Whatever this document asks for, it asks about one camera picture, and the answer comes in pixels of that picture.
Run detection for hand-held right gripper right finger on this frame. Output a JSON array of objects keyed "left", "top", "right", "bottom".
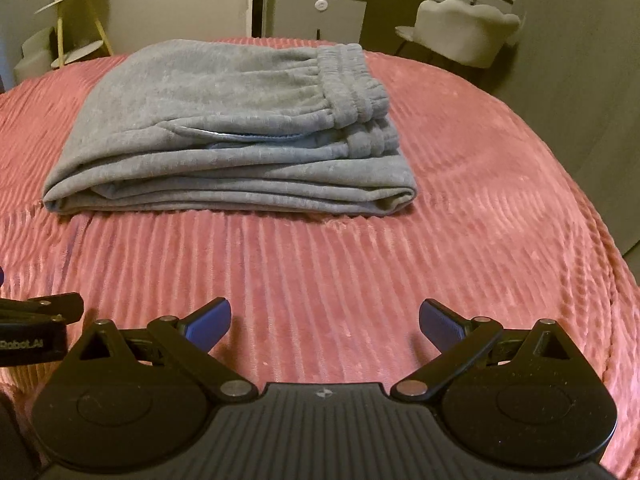
[{"left": 390, "top": 298, "right": 577, "bottom": 403}]

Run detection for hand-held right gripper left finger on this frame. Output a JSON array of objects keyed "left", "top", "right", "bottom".
[{"left": 75, "top": 297, "right": 254, "bottom": 403}]

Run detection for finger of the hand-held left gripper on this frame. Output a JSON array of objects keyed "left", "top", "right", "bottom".
[{"left": 0, "top": 292, "right": 84, "bottom": 325}]

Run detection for grey pants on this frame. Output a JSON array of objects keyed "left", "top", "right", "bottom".
[{"left": 42, "top": 43, "right": 419, "bottom": 219}]

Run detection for pink ribbed blanket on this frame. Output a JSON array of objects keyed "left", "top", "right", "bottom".
[{"left": 0, "top": 35, "right": 640, "bottom": 480}]

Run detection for white shell-back chair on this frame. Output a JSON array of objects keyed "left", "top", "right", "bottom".
[{"left": 395, "top": 0, "right": 521, "bottom": 69}]

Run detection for yellow two-tier side table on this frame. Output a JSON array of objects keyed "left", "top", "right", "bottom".
[{"left": 32, "top": 0, "right": 115, "bottom": 69}]

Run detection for grey curtain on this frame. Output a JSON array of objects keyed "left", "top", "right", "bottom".
[{"left": 515, "top": 0, "right": 640, "bottom": 171}]

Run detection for grey drawer cabinet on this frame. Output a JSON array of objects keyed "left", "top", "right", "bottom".
[{"left": 277, "top": 0, "right": 369, "bottom": 44}]

